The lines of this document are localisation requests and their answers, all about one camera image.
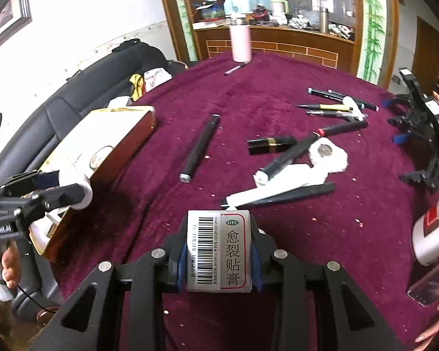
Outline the silver plaster box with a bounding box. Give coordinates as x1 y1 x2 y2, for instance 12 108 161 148
186 210 252 293

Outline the black gold lipstick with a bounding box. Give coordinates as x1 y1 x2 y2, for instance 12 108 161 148
247 136 297 155

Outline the long black tube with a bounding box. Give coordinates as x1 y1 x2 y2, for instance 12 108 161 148
179 114 220 183

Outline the black leather sofa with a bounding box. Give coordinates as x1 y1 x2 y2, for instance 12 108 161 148
0 38 188 182

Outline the white ointment tube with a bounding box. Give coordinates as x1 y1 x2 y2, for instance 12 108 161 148
225 185 296 208

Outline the clear black pen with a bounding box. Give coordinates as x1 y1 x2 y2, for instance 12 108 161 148
306 110 368 121

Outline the small pen near bottle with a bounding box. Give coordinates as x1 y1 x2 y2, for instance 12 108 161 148
224 63 248 76

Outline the operator left hand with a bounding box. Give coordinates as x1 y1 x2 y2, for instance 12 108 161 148
1 241 21 289

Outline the large white red bottle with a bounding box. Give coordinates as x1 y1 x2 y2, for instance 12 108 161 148
411 200 439 266

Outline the white red carton box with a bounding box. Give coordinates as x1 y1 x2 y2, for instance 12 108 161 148
253 163 328 188

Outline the white pill bottle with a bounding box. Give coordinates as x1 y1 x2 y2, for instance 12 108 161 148
58 167 92 210

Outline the pink thermos bottle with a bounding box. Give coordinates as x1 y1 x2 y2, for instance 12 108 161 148
229 16 252 63

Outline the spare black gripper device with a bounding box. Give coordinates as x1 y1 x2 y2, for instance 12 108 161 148
382 67 439 192

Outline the yellow black pen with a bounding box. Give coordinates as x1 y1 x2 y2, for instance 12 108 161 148
296 104 353 112

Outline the framed wall picture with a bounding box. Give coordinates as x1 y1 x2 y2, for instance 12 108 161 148
0 0 32 46

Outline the black pen red ring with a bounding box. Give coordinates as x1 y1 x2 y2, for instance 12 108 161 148
253 119 370 185

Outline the white storage box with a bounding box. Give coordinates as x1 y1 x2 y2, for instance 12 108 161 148
29 105 156 263

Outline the white plastic bag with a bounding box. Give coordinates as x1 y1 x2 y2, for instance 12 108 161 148
143 67 172 92

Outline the maroon table cloth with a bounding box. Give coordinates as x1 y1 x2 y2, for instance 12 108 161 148
53 51 439 351

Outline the wooden cabinet counter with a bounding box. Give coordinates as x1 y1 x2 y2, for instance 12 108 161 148
193 20 358 75

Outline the black nail file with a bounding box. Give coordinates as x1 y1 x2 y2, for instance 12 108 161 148
236 182 335 208

